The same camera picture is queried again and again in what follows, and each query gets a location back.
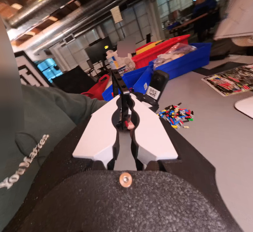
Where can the black flat panel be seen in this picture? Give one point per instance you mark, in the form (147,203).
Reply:
(73,81)

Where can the red plastic bin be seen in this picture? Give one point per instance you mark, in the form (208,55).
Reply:
(146,60)

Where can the white blue cardboard box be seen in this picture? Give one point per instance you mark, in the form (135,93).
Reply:
(111,62)

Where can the black white marker board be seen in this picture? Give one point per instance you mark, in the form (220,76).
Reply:
(25,72)

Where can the silver ventilation duct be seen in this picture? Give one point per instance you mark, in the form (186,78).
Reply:
(49,0)
(65,28)

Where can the hanging paper sheet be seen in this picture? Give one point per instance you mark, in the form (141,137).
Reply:
(116,14)

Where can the black monitor screen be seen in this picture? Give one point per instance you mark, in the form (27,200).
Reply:
(96,52)

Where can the black lego frame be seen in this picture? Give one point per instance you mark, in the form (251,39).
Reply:
(124,105)

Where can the white ceiling vent grille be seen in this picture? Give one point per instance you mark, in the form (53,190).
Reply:
(69,38)

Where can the pile of small lego pieces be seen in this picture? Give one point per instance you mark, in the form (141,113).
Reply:
(176,115)

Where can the lego instruction booklet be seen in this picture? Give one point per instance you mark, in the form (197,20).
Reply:
(237,8)

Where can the red bag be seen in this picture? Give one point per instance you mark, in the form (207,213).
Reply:
(96,89)

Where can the red lego pin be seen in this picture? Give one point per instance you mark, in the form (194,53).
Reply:
(126,123)

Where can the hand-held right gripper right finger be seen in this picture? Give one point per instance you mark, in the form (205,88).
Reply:
(154,137)

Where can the person's left forearm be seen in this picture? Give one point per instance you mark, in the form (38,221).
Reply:
(83,105)

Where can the clear plastic bag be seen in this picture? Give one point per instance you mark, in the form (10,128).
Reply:
(177,51)

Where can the white book stand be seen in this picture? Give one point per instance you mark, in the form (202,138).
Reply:
(246,107)

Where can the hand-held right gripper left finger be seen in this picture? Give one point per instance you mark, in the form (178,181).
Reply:
(96,135)

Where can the colourful sticker sheet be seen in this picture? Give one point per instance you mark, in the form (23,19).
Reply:
(229,81)

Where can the blue plastic bin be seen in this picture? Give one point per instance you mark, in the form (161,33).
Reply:
(187,66)
(136,77)

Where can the yellow flat tool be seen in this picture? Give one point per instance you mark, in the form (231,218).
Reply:
(148,47)

